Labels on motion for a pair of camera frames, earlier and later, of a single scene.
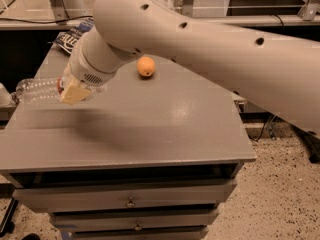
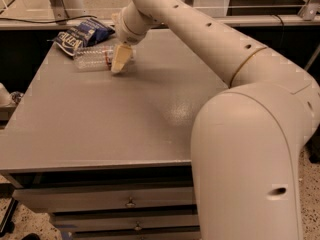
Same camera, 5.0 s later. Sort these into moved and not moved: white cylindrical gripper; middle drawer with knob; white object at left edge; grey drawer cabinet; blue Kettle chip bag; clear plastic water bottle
Moved: clear plastic water bottle; white cylindrical gripper
Not moved: middle drawer with knob; white object at left edge; blue Kettle chip bag; grey drawer cabinet
